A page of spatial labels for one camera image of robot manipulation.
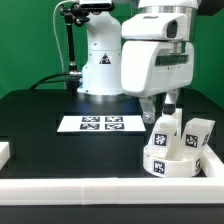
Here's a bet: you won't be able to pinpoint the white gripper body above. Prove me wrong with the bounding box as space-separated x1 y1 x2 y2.
121 13 194 97

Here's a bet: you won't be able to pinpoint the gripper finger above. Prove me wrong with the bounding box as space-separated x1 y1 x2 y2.
163 89 179 115
139 96 155 124

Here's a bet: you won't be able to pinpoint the white round stool seat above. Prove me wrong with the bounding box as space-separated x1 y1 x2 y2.
143 148 201 178

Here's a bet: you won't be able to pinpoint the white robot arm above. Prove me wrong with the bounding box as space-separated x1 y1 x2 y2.
78 0 224 123

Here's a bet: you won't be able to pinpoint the white marker sheet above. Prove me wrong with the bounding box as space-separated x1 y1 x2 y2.
57 115 145 133

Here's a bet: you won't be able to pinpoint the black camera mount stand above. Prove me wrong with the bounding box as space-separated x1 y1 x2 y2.
59 0 115 92

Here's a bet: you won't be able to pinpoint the white obstacle frame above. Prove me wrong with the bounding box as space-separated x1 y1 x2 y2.
0 147 224 206

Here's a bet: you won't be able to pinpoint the black cables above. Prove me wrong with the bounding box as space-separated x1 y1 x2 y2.
29 69 83 90

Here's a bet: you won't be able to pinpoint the white cable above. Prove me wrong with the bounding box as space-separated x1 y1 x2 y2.
52 0 76 73

